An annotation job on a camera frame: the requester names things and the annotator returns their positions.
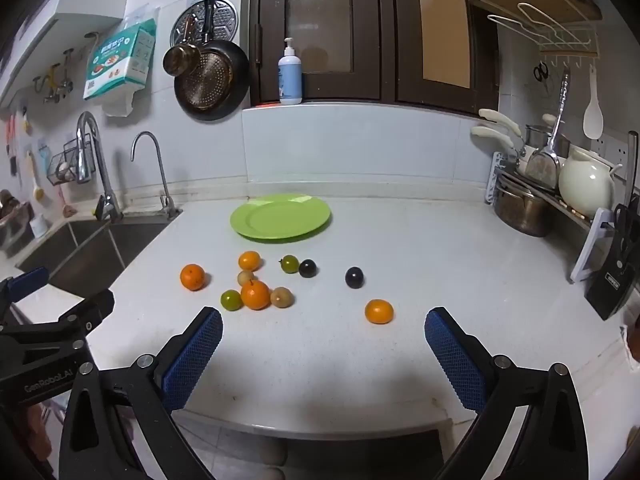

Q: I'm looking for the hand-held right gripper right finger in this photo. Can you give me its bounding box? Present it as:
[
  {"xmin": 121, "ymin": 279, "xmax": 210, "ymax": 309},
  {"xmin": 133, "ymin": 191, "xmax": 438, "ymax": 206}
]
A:
[{"xmin": 424, "ymin": 306, "xmax": 591, "ymax": 480}]

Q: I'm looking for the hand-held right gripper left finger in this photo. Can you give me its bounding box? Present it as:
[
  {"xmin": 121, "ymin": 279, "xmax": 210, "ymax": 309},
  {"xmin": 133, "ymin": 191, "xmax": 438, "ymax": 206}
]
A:
[{"xmin": 59, "ymin": 306, "xmax": 224, "ymax": 480}]

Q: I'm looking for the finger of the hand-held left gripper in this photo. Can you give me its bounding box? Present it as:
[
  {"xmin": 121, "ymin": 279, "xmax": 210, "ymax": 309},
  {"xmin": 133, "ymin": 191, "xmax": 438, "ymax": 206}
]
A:
[
  {"xmin": 0, "ymin": 267, "xmax": 50, "ymax": 318},
  {"xmin": 47, "ymin": 288, "xmax": 116, "ymax": 356}
]

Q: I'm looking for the orange tangerine with stem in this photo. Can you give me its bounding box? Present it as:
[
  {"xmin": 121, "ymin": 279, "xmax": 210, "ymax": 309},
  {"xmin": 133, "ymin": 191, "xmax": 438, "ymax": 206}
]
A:
[{"xmin": 240, "ymin": 280, "xmax": 271, "ymax": 311}]

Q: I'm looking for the green plate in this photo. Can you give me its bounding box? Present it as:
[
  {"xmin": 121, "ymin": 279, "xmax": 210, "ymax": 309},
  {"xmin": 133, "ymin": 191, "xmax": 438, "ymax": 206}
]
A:
[{"xmin": 230, "ymin": 193, "xmax": 332, "ymax": 245}]

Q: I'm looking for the person's left hand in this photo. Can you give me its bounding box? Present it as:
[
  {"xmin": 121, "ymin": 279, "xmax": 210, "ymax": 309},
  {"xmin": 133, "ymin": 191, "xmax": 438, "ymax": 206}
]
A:
[{"xmin": 27, "ymin": 402, "xmax": 53, "ymax": 461}]

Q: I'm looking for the steel sink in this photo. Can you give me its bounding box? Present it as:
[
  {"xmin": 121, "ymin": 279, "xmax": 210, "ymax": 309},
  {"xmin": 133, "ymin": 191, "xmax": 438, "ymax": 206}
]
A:
[{"xmin": 15, "ymin": 212, "xmax": 173, "ymax": 301}]

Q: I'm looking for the pink scrubber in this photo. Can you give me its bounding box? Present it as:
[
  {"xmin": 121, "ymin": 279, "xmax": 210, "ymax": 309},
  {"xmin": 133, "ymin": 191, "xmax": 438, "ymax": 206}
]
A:
[{"xmin": 52, "ymin": 185, "xmax": 81, "ymax": 218}]

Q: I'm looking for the yellow dish brush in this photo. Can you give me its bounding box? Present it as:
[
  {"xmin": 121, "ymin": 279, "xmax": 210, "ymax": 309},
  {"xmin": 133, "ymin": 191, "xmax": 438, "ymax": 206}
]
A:
[{"xmin": 25, "ymin": 150, "xmax": 48, "ymax": 206}]

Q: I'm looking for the thin gooseneck faucet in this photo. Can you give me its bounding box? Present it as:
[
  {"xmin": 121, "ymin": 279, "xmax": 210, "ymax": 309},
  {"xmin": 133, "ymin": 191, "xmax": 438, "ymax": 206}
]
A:
[{"xmin": 131, "ymin": 131, "xmax": 182, "ymax": 218}]

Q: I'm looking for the large chrome faucet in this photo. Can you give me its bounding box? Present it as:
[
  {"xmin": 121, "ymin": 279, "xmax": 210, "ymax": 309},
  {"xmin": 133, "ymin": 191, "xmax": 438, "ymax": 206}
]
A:
[{"xmin": 75, "ymin": 111, "xmax": 123, "ymax": 223}]

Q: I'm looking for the large steel pot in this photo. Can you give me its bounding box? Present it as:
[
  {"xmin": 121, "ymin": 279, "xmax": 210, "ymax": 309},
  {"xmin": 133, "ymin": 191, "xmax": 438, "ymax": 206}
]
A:
[{"xmin": 492, "ymin": 180, "xmax": 556, "ymax": 238}]

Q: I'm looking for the white dish rack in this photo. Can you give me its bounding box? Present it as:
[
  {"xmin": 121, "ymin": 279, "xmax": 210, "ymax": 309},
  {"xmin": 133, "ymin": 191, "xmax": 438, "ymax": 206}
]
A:
[{"xmin": 485, "ymin": 150, "xmax": 616, "ymax": 283}]

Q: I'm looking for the black knife block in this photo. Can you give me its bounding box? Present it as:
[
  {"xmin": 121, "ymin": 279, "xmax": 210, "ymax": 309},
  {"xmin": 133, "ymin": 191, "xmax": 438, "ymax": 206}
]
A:
[{"xmin": 585, "ymin": 202, "xmax": 640, "ymax": 322}]

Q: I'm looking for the cream saucepan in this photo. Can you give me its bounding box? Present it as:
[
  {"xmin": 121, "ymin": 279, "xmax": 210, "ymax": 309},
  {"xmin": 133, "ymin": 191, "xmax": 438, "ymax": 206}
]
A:
[{"xmin": 515, "ymin": 145, "xmax": 538, "ymax": 176}]

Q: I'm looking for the metal skimmer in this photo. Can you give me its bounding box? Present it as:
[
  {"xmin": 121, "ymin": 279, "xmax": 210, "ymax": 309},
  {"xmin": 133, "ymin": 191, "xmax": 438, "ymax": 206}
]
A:
[{"xmin": 525, "ymin": 67, "xmax": 572, "ymax": 191}]

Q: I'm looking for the cream ceramic teapot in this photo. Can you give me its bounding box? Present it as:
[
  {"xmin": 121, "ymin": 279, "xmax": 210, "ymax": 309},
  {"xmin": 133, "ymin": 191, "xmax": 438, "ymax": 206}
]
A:
[{"xmin": 557, "ymin": 147, "xmax": 623, "ymax": 220}]

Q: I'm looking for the paper towel package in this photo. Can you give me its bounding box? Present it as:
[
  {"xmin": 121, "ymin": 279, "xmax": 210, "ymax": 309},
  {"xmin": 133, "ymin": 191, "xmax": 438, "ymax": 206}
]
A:
[{"xmin": 82, "ymin": 17, "xmax": 158, "ymax": 118}]

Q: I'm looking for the steel pot with lid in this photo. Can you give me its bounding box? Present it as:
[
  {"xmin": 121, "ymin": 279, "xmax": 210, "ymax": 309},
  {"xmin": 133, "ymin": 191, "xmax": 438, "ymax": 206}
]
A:
[{"xmin": 524, "ymin": 125, "xmax": 571, "ymax": 158}]

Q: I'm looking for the black frying pan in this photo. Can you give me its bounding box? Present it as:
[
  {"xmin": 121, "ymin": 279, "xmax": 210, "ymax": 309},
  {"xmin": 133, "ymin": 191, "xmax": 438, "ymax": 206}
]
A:
[{"xmin": 173, "ymin": 2, "xmax": 250, "ymax": 122}]

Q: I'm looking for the small brass pot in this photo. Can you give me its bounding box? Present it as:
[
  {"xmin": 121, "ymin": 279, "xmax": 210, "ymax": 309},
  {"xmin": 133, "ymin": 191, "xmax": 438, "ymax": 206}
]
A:
[{"xmin": 163, "ymin": 44, "xmax": 202, "ymax": 77}]

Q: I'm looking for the white rice spoon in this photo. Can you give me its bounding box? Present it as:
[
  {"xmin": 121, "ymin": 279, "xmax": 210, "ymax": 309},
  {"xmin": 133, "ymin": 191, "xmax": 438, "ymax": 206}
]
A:
[{"xmin": 582, "ymin": 64, "xmax": 604, "ymax": 140}]

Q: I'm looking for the white pump bottle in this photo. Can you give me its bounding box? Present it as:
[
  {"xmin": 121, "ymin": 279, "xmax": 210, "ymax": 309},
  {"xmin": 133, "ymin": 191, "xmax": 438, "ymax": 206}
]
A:
[{"xmin": 278, "ymin": 37, "xmax": 304, "ymax": 106}]

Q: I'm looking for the round metal steamer plate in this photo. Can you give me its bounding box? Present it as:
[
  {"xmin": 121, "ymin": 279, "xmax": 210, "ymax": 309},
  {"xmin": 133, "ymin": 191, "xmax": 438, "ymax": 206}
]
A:
[{"xmin": 170, "ymin": 0, "xmax": 237, "ymax": 48}]

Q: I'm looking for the black wire basket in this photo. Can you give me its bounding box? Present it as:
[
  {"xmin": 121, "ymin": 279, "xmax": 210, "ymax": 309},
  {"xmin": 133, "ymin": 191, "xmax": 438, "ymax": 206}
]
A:
[{"xmin": 47, "ymin": 135, "xmax": 96, "ymax": 185}]

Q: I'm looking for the cream pan handle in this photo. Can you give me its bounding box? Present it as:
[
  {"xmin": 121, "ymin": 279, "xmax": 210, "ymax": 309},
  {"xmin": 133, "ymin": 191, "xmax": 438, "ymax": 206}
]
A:
[
  {"xmin": 477, "ymin": 108, "xmax": 525, "ymax": 137},
  {"xmin": 470, "ymin": 126, "xmax": 518, "ymax": 148}
]

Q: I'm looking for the wall socket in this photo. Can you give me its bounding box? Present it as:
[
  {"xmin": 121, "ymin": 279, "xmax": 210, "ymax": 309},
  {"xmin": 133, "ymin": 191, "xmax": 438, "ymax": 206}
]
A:
[{"xmin": 597, "ymin": 135, "xmax": 630, "ymax": 166}]

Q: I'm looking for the dark handled knife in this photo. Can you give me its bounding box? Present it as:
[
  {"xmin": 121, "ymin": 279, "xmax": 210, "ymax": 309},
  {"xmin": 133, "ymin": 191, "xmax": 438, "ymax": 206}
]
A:
[{"xmin": 627, "ymin": 131, "xmax": 640, "ymax": 211}]

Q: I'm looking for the dark brown window frame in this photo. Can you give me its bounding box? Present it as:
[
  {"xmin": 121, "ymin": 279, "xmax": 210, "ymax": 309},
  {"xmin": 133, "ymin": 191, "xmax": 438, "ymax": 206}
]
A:
[{"xmin": 241, "ymin": 0, "xmax": 501, "ymax": 116}]

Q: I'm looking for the white wire rack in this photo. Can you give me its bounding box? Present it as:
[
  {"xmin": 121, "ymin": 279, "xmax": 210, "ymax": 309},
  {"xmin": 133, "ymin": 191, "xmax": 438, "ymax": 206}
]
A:
[{"xmin": 487, "ymin": 2, "xmax": 601, "ymax": 58}]

